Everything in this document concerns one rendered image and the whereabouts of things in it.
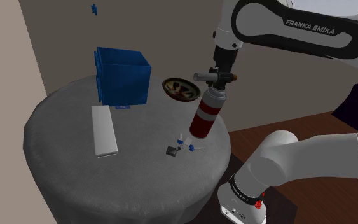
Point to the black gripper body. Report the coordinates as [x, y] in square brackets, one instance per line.
[225, 59]

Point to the blue open box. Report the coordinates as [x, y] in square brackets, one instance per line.
[126, 83]

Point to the small blue wall fixture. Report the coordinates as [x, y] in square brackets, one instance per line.
[94, 9]

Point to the red and white torch canister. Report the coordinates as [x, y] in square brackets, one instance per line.
[208, 111]

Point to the dark patterned bowl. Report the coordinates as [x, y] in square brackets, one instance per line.
[181, 90]

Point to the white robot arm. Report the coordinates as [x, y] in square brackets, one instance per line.
[305, 161]

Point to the small blue flat piece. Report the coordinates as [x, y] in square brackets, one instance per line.
[123, 107]

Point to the grey round ottoman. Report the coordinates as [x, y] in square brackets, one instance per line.
[135, 183]

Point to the white flat rectangular box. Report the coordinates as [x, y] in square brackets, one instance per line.
[104, 130]

